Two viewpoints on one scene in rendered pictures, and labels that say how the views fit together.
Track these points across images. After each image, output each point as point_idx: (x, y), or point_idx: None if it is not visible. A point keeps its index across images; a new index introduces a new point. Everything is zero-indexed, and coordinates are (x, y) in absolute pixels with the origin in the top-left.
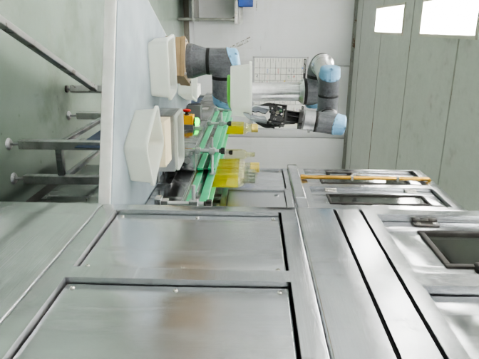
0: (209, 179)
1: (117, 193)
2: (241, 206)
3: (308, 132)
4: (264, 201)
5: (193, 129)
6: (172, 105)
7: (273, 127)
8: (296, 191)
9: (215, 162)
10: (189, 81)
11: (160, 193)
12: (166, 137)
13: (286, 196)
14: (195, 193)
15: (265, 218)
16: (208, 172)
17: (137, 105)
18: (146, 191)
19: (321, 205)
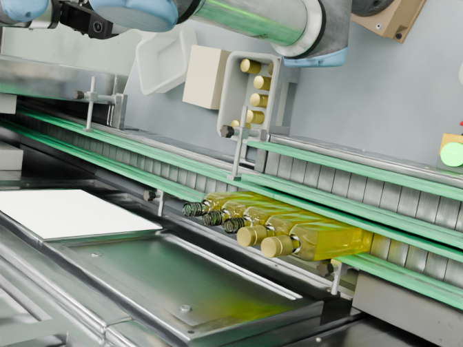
0: (217, 173)
1: (137, 84)
2: (200, 266)
3: (29, 30)
4: (181, 286)
5: (439, 169)
6: (403, 87)
7: (89, 36)
8: (164, 343)
9: (272, 182)
10: (369, 23)
11: (202, 149)
12: (195, 67)
13: (151, 301)
14: (182, 160)
15: None
16: (249, 182)
17: (203, 25)
18: (198, 135)
19: (48, 332)
